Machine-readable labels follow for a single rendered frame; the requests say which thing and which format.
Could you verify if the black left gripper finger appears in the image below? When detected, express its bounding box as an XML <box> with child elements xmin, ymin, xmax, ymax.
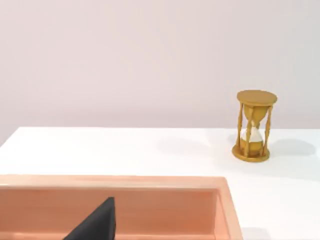
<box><xmin>62</xmin><ymin>196</ymin><xmax>117</xmax><ymax>240</ymax></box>

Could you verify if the shallow salmon-coloured box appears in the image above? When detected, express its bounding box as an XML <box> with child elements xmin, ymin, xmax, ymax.
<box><xmin>0</xmin><ymin>174</ymin><xmax>244</xmax><ymax>240</ymax></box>

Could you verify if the golden hourglass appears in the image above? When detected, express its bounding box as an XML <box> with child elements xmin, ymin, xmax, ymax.
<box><xmin>231</xmin><ymin>89</ymin><xmax>278</xmax><ymax>164</ymax></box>

